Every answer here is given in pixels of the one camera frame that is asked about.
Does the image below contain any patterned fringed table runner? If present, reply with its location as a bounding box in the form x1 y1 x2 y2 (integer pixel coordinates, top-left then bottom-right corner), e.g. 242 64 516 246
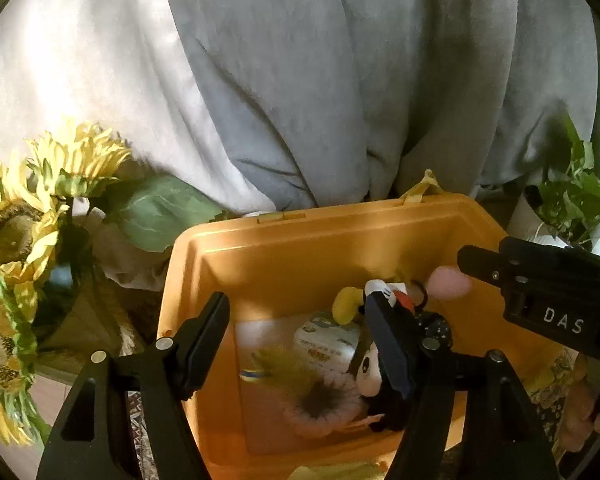
126 387 158 480

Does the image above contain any sunflower bouquet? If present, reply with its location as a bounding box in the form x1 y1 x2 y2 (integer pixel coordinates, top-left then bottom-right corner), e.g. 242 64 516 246
0 117 223 448

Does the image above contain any green frog toy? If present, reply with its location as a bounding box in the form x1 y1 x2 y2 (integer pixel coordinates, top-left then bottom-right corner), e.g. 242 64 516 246
252 347 322 397

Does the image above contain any person's right hand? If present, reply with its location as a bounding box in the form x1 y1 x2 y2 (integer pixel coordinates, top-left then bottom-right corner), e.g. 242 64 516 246
560 374 600 453

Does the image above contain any pink makeup sponge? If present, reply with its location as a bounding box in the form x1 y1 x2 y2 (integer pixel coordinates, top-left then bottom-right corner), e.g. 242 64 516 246
426 266 474 302

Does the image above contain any orange plastic crate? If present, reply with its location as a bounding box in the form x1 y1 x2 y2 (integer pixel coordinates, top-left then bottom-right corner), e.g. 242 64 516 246
156 170 581 480

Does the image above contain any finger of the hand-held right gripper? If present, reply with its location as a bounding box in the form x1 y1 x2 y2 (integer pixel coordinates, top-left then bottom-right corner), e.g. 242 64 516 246
457 245 506 287

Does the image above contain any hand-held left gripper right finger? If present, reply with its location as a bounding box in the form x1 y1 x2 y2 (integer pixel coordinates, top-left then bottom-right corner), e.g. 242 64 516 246
364 292 563 480

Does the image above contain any green plant in white pot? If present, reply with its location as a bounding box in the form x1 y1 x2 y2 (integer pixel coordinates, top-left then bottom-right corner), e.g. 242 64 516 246
510 115 600 257

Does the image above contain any black plush mouse doll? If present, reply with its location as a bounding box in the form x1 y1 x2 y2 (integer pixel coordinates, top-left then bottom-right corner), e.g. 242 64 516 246
331 280 431 433

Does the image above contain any grey curtain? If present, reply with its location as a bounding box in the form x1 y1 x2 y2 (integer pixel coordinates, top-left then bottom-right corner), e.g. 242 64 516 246
157 0 600 211

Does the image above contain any beige curtain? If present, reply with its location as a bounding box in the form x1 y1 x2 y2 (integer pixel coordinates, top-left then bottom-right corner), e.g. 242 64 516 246
0 0 282 222

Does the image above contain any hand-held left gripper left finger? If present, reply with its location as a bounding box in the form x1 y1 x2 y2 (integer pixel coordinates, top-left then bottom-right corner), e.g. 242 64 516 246
36 291 231 480

